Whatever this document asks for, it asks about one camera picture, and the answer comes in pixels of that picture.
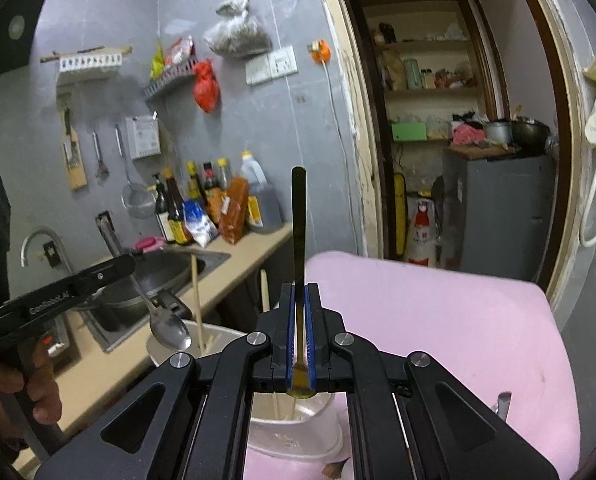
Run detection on dark pump bottle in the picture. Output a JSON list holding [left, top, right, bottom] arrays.
[[153, 174, 177, 244]]

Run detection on door frame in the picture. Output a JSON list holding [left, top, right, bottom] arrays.
[[310, 0, 596, 307]]

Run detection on red-label sauce bottle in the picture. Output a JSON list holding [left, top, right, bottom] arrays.
[[201, 161, 221, 197]]

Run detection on red snack packet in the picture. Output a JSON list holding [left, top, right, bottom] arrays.
[[164, 36, 197, 69]]

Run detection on green canister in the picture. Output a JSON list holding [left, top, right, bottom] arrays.
[[403, 58, 423, 90]]

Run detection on white hose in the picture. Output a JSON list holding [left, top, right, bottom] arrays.
[[578, 144, 596, 249]]

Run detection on wooden knife holder board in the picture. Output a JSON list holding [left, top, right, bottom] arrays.
[[58, 105, 89, 192]]

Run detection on clear bag of dried goods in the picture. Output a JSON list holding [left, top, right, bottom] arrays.
[[202, 0, 273, 57]]

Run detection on black wok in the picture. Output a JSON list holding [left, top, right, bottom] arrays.
[[78, 250, 207, 327]]

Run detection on white wall switch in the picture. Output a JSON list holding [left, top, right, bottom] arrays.
[[245, 54, 274, 86]]

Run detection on steel mesh strainer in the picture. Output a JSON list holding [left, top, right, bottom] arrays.
[[114, 124, 158, 220]]

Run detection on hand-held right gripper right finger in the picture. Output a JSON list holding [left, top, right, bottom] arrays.
[[305, 282, 561, 480]]

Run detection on grey cabinet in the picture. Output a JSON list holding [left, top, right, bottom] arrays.
[[442, 147, 557, 274]]

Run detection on steel peeler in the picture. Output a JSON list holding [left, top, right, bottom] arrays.
[[92, 131, 110, 180]]

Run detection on dark cooking pot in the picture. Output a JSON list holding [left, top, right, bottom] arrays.
[[510, 115, 553, 154]]

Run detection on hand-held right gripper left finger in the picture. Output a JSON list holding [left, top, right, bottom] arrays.
[[33, 283, 295, 480]]

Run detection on steel pot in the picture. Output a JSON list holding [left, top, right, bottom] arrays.
[[484, 119, 514, 145]]

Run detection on pink floral tablecloth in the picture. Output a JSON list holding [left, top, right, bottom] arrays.
[[243, 250, 582, 480]]

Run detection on white and blue bag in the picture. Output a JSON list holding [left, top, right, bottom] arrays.
[[182, 199, 219, 249]]

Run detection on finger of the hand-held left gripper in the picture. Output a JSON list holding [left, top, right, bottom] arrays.
[[69, 254, 137, 305]]

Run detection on large dark oil jug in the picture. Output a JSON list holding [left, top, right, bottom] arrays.
[[240, 150, 284, 234]]

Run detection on pink rag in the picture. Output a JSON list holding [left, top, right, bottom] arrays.
[[451, 123, 486, 146]]

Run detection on red plastic bag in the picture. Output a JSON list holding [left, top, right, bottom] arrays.
[[193, 59, 221, 114]]

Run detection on wooden shelf unit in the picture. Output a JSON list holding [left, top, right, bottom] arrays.
[[360, 0, 494, 142]]

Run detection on white plastic utensil holder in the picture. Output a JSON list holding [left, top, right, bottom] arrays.
[[145, 310, 347, 462]]

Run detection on white wall socket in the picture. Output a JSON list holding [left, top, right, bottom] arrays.
[[270, 45, 299, 79]]

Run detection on steel faucet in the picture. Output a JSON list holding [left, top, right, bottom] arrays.
[[20, 227, 74, 274]]

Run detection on beige kitchen counter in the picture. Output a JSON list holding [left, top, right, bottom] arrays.
[[15, 222, 299, 476]]

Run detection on orange spice packet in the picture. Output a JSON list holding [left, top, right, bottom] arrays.
[[218, 176, 251, 246]]

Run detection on white wall box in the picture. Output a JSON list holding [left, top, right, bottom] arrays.
[[124, 112, 161, 161]]

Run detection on person's left hand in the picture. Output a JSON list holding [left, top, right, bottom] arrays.
[[0, 341, 63, 442]]

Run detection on metal wall shelf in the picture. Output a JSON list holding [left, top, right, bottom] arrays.
[[143, 57, 201, 101]]

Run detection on white plastic wall basket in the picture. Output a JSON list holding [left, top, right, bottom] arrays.
[[40, 46, 133, 74]]

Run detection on dark soy sauce bottle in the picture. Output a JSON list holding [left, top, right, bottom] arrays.
[[163, 168, 192, 246]]

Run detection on orange wall plug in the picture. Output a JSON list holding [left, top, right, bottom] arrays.
[[306, 39, 331, 65]]

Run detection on yellow-capped sauce bottle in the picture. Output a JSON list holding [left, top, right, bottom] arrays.
[[186, 160, 204, 202]]

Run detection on steel spoon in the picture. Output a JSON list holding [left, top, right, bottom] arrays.
[[100, 220, 193, 352]]

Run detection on green box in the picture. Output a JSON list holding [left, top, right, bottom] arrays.
[[391, 120, 429, 142]]

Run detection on yellow snack packet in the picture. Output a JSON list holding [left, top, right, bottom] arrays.
[[149, 42, 167, 81]]

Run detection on yellow cylinder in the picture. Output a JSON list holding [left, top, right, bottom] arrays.
[[393, 172, 409, 259]]

